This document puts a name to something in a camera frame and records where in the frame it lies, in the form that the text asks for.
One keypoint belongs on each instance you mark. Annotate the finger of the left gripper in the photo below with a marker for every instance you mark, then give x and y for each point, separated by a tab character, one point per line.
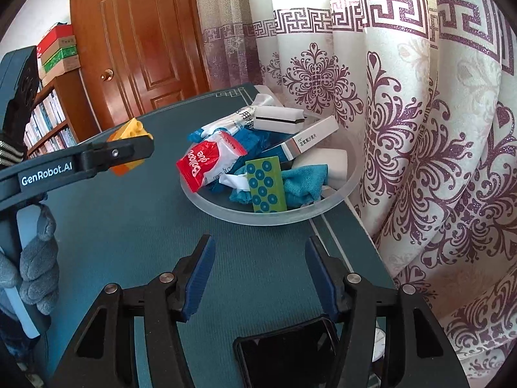
119	155

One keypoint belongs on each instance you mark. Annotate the white blue medicine box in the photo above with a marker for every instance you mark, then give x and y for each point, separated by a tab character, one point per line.
304	140

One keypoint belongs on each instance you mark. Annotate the white black sponge eraser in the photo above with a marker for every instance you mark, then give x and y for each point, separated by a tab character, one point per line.
278	119

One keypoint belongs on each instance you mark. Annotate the grey gloved left hand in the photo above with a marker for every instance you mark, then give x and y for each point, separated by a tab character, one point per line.
38	270

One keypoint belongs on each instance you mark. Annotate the cotton swab bag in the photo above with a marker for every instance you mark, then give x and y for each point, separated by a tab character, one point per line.
233	123

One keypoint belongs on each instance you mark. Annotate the green dotted block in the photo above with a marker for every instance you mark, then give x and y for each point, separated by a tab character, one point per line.
266	185

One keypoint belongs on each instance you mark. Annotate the wooden bookshelf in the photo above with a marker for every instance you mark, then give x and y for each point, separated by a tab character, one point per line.
61	116

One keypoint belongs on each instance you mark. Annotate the white rectangular sponge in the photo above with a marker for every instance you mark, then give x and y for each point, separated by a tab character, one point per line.
335	159

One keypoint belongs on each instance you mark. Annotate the dark blue snack packet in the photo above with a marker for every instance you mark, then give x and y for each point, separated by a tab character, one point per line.
255	142

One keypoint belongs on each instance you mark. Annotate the patterned curtain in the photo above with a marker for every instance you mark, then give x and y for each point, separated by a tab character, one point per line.
429	88

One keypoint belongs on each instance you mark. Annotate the stacked boxes on shelf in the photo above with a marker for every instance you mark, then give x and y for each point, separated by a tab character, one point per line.
57	53

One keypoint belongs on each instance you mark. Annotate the blue woven cloth pouch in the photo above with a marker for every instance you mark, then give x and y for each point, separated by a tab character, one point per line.
302	185

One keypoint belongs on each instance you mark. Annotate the brass door knob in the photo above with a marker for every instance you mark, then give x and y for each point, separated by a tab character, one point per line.
107	74

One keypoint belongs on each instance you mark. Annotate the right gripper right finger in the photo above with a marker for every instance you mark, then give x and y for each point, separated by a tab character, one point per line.
417	351

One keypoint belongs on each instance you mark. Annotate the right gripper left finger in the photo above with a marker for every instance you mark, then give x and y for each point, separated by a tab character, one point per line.
102	350

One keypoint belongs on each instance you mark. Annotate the red balloon glue packet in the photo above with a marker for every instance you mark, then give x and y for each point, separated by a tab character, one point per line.
205	162

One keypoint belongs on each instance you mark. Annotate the clear plastic bowl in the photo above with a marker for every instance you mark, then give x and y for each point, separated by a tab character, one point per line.
214	198

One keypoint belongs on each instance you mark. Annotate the wooden door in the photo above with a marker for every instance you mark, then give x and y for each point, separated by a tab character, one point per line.
154	48

